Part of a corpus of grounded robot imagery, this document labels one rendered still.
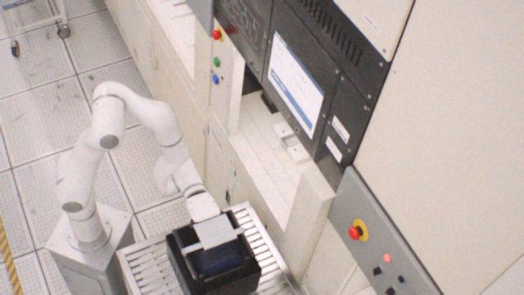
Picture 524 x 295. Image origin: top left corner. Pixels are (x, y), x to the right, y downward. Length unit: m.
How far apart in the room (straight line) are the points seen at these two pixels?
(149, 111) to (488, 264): 1.04
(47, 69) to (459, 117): 3.29
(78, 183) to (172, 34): 1.24
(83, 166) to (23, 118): 1.96
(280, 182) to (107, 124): 0.92
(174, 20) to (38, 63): 1.43
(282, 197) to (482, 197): 1.24
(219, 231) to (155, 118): 0.46
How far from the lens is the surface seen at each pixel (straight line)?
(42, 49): 4.19
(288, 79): 1.69
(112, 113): 1.65
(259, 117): 2.49
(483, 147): 1.11
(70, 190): 1.90
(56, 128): 3.65
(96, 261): 2.25
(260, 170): 2.32
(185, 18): 2.98
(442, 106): 1.16
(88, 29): 4.27
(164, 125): 1.70
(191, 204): 1.93
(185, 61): 2.74
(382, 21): 1.23
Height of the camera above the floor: 2.77
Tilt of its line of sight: 53 degrees down
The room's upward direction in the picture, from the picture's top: 9 degrees clockwise
